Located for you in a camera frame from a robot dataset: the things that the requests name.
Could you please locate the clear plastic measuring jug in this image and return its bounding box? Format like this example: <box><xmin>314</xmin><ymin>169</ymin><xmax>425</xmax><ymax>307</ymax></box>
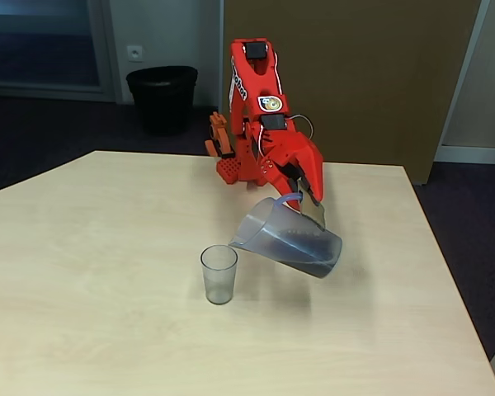
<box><xmin>228</xmin><ymin>177</ymin><xmax>343</xmax><ymax>281</ymax></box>

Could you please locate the clear plastic cup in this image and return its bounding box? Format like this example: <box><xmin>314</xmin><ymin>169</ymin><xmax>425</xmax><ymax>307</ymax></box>
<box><xmin>200</xmin><ymin>244</ymin><xmax>239</xmax><ymax>306</ymax></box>

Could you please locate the orange table clamp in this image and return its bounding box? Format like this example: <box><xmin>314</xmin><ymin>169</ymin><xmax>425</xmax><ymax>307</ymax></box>
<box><xmin>204</xmin><ymin>111</ymin><xmax>235</xmax><ymax>160</ymax></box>

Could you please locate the brown pin board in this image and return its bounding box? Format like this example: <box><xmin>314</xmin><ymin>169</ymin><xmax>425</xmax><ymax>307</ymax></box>
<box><xmin>221</xmin><ymin>0</ymin><xmax>483</xmax><ymax>186</ymax></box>

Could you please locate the black waste bin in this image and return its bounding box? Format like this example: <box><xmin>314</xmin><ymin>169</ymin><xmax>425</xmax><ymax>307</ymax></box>
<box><xmin>125</xmin><ymin>65</ymin><xmax>199</xmax><ymax>137</ymax></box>

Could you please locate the grey framed glass panel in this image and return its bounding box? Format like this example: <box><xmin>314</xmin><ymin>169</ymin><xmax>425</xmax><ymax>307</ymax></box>
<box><xmin>0</xmin><ymin>0</ymin><xmax>119</xmax><ymax>103</ymax></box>

